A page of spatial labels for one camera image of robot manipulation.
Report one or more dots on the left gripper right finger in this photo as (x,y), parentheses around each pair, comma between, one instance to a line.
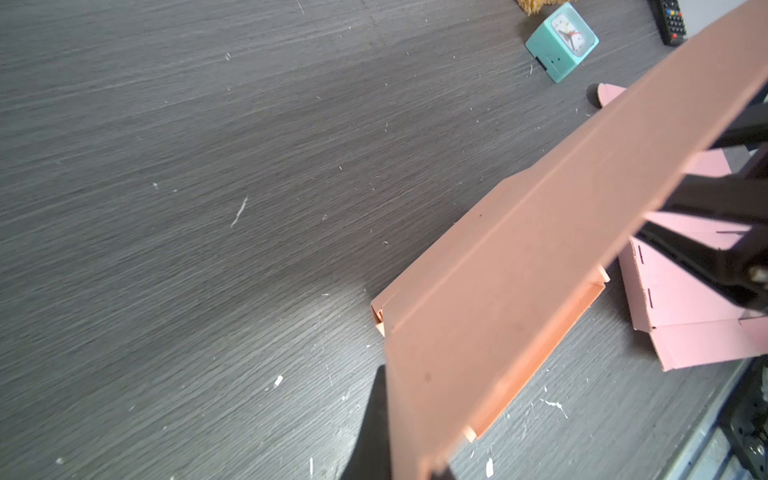
(446,474)

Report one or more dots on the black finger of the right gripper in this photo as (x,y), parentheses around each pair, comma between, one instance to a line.
(736,198)

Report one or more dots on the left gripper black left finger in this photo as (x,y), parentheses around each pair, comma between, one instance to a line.
(371,456)

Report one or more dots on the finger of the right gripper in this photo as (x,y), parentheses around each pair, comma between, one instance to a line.
(738,274)

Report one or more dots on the orange cardboard box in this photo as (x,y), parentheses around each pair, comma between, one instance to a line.
(474,317)

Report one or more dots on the pink flat cardboard box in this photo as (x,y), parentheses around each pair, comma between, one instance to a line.
(689,324)

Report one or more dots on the black remote control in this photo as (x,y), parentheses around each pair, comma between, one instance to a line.
(670,21)

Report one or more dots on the small teal alarm clock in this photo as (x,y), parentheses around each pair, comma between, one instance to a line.
(562,42)

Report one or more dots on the brown teddy bear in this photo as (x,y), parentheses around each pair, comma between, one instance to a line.
(533,7)

